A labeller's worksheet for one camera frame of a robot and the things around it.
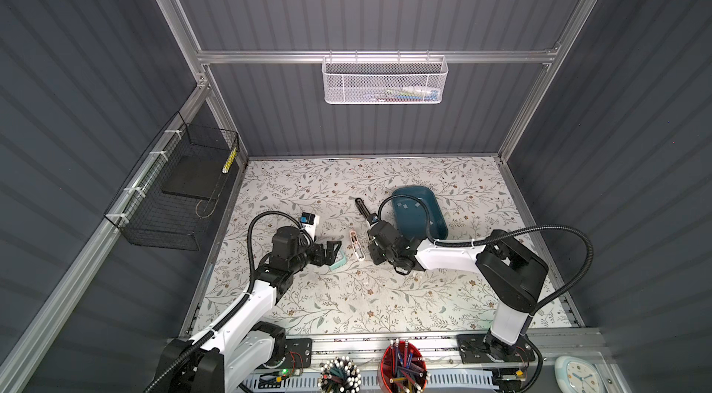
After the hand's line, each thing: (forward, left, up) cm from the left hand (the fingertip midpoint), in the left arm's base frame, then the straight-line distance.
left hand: (327, 240), depth 84 cm
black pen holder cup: (-35, -4, +4) cm, 36 cm away
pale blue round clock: (-38, -62, -7) cm, 73 cm away
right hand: (+1, -16, -8) cm, 18 cm away
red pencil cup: (-34, -18, 0) cm, 39 cm away
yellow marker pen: (+18, +28, +18) cm, 38 cm away
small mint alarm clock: (-4, -3, -9) cm, 10 cm away
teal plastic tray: (+16, -33, -10) cm, 38 cm away
